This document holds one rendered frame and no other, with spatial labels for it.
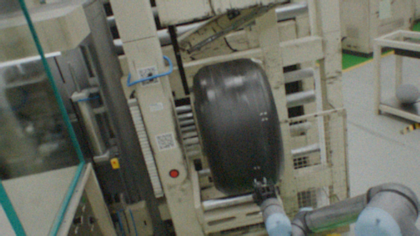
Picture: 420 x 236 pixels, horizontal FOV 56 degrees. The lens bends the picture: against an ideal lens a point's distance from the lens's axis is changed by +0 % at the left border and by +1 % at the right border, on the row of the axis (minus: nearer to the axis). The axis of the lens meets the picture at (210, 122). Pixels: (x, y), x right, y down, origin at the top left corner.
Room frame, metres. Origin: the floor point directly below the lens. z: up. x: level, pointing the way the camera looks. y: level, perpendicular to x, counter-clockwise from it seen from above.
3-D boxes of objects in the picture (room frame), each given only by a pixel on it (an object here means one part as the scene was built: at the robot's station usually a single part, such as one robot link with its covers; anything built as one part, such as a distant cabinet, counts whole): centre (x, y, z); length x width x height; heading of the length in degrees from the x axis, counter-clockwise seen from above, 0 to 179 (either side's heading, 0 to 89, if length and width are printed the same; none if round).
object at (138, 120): (1.52, 0.28, 1.19); 0.05 x 0.04 x 0.48; 1
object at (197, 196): (1.57, 0.12, 0.90); 0.40 x 0.03 x 0.10; 1
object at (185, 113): (1.95, 0.17, 1.05); 0.20 x 0.15 x 0.30; 91
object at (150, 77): (1.55, 0.20, 1.51); 0.19 x 0.19 x 0.06; 1
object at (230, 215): (1.43, -0.06, 0.83); 0.36 x 0.09 x 0.06; 91
